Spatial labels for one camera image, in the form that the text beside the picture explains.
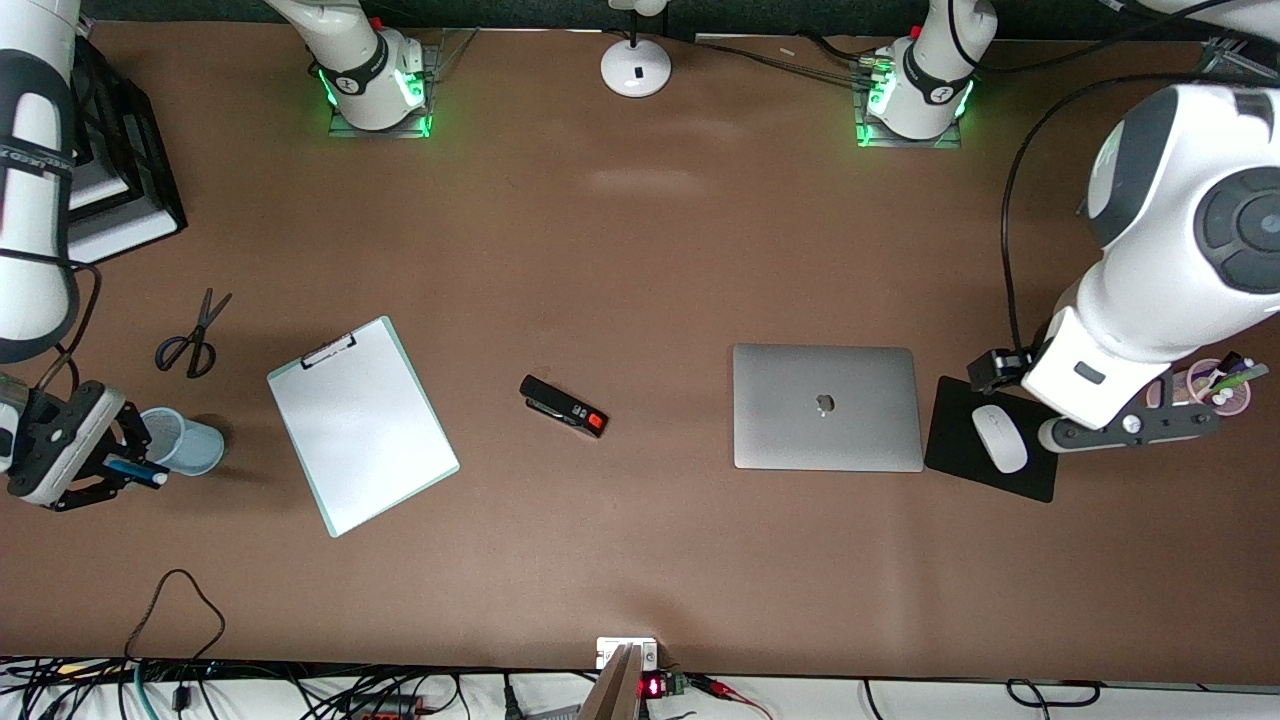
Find silver grey laptop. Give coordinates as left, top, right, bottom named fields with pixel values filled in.
left=732, top=344, right=925, bottom=473

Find white round stand base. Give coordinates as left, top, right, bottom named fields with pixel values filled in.
left=600, top=0, right=673, bottom=99

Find small white bracket box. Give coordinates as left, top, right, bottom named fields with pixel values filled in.
left=597, top=637, right=659, bottom=671

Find black blue scissors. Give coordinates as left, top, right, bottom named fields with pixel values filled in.
left=155, top=288, right=233, bottom=379

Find black mouse pad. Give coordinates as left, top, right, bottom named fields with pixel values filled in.
left=924, top=376, right=1063, bottom=504

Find clear arm base plate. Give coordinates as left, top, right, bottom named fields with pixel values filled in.
left=853, top=60, right=963, bottom=149
left=328, top=28, right=479, bottom=139

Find white paper sheet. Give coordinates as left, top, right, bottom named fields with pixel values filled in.
left=270, top=322, right=456, bottom=533

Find black stapler with red end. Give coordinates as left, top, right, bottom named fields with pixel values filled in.
left=519, top=375, right=609, bottom=439

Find blue marker pen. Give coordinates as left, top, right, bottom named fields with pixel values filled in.
left=105, top=457, right=169, bottom=489

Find light blue mesh cup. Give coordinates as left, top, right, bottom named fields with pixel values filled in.
left=138, top=407, right=226, bottom=477

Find grey wire mesh tray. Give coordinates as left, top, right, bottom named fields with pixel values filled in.
left=1195, top=35, right=1280, bottom=89

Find black stacked paper tray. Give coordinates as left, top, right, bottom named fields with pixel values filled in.
left=68, top=35, right=188, bottom=267

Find white computer mouse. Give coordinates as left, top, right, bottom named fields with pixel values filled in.
left=972, top=404, right=1029, bottom=475

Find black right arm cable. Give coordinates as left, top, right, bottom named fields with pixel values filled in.
left=0, top=248, right=103, bottom=393

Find thin black looping cable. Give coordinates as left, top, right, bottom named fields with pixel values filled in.
left=125, top=569, right=226, bottom=666

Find pink translucent pen cup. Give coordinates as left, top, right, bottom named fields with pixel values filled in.
left=1147, top=358, right=1253, bottom=419

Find mint green clipboard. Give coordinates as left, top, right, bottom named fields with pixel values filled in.
left=266, top=316, right=461, bottom=539

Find grey brown post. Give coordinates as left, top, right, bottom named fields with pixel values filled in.
left=578, top=645, right=643, bottom=720

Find black cable loop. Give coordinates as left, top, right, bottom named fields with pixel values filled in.
left=1005, top=679, right=1103, bottom=707

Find black cable tangle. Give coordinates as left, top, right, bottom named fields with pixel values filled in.
left=0, top=655, right=601, bottom=720

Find black cable bundle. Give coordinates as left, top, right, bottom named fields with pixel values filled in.
left=695, top=35, right=883, bottom=83

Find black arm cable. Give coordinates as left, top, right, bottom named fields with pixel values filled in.
left=0, top=248, right=103, bottom=393
left=945, top=0, right=1251, bottom=353

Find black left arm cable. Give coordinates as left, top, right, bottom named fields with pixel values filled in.
left=945, top=0, right=1251, bottom=353

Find red cable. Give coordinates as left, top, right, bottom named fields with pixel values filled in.
left=690, top=675, right=773, bottom=720

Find white paper stack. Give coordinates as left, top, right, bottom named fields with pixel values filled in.
left=68, top=150, right=128, bottom=207
left=68, top=205, right=179, bottom=264

